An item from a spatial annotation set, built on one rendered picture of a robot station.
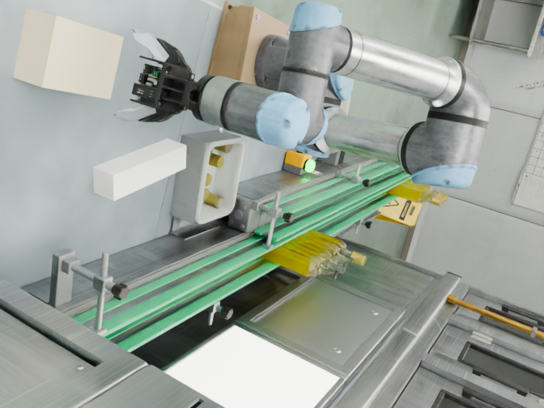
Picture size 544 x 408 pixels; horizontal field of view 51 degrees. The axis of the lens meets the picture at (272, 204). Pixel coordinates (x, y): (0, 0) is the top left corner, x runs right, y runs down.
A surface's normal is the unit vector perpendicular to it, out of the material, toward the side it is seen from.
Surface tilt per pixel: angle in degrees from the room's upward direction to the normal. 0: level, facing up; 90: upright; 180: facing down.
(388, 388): 90
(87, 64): 0
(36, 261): 0
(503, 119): 90
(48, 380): 90
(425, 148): 115
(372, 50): 33
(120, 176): 0
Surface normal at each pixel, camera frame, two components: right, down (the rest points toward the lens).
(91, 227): 0.85, 0.32
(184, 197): -0.50, 0.19
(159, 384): 0.18, -0.93
